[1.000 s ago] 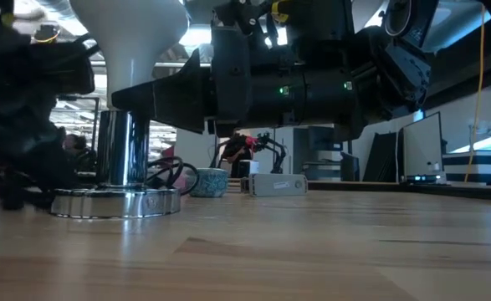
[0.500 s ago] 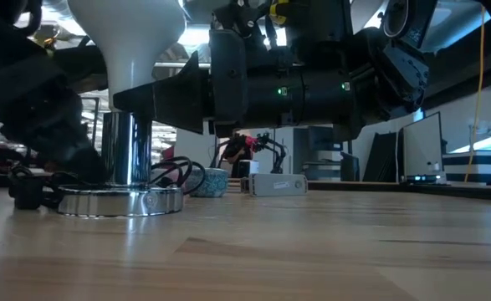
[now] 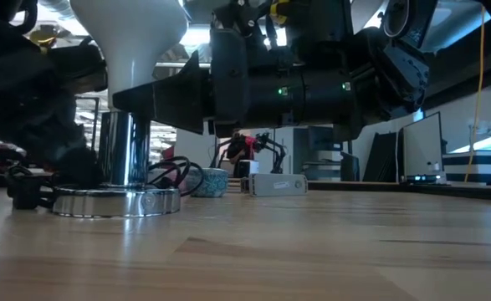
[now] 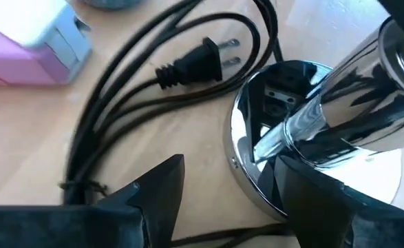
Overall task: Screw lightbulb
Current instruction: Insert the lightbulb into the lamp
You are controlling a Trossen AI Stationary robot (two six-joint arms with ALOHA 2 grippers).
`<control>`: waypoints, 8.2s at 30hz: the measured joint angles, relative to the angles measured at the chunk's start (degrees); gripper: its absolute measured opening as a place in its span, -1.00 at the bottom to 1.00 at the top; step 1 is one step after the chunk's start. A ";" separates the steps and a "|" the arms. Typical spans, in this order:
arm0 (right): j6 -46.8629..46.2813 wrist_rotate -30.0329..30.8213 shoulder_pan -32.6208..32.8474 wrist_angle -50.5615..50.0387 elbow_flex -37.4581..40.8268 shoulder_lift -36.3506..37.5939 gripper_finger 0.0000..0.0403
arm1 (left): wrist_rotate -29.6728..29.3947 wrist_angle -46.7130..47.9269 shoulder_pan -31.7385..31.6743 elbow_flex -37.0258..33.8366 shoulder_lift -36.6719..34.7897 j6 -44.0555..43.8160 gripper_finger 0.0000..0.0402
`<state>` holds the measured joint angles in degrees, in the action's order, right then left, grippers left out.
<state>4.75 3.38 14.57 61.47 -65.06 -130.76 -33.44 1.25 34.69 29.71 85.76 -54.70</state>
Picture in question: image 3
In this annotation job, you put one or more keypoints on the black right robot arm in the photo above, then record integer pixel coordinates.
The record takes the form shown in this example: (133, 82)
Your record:
(374, 75)

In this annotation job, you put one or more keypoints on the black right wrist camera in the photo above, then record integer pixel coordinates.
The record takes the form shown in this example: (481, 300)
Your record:
(245, 16)

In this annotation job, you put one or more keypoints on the small device with blue light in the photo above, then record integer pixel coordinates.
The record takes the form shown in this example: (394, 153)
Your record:
(420, 179)

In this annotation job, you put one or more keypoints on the grey metal stapler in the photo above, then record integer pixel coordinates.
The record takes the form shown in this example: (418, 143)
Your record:
(274, 185)

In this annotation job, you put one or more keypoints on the chrome lamp socket base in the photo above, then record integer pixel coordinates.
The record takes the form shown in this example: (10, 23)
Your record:
(124, 146)

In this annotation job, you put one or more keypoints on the long ceiling light bar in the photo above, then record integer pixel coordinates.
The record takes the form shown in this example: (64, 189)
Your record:
(182, 64)

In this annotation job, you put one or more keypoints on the black shelf unit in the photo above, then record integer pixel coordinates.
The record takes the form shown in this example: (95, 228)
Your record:
(320, 167)

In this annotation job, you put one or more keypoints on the teal patterned bowl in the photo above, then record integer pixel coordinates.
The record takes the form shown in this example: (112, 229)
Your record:
(213, 184)

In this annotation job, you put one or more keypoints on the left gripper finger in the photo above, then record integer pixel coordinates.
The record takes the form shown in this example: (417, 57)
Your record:
(86, 67)

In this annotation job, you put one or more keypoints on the white globe lightbulb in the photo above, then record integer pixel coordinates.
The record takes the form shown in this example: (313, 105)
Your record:
(128, 33)

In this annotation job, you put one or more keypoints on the white framed board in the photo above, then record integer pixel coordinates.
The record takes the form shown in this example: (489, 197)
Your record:
(422, 146)

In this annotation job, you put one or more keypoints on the black leaning panel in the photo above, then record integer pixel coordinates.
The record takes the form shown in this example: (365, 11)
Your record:
(381, 161)

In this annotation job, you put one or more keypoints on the black and white striped box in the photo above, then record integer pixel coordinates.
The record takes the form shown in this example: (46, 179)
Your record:
(479, 167)

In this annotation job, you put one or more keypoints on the person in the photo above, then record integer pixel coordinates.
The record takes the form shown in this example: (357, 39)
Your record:
(238, 150)

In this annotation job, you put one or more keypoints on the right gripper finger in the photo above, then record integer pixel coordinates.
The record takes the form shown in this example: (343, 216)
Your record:
(174, 100)

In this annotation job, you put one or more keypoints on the black background robot arm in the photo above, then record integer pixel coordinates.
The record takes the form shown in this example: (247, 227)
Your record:
(276, 150)

